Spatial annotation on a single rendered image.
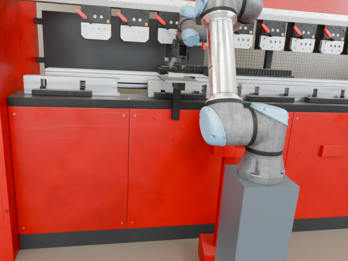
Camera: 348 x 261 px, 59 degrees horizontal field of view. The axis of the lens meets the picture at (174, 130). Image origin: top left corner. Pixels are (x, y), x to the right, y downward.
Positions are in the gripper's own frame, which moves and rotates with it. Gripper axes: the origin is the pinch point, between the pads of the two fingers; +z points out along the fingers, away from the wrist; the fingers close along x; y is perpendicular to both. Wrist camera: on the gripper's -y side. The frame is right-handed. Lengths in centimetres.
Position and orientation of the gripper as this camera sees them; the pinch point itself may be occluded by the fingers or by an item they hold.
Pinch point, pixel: (176, 68)
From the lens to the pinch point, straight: 170.9
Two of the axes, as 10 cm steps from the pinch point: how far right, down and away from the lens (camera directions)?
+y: -1.1, -8.3, 5.5
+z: -1.7, 5.6, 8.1
